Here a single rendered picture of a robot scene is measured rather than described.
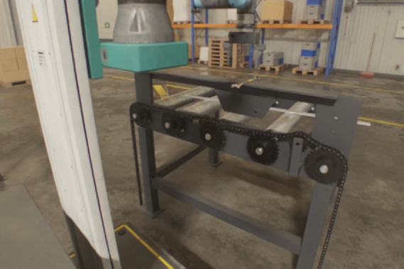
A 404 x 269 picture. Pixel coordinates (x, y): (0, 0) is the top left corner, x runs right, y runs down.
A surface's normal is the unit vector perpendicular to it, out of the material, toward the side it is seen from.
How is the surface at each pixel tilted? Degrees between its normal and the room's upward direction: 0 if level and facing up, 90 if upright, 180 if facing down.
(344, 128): 90
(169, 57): 90
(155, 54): 90
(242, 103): 90
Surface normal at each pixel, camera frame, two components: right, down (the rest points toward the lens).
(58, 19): 0.74, 0.23
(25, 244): 0.00, -0.94
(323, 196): -0.57, 0.28
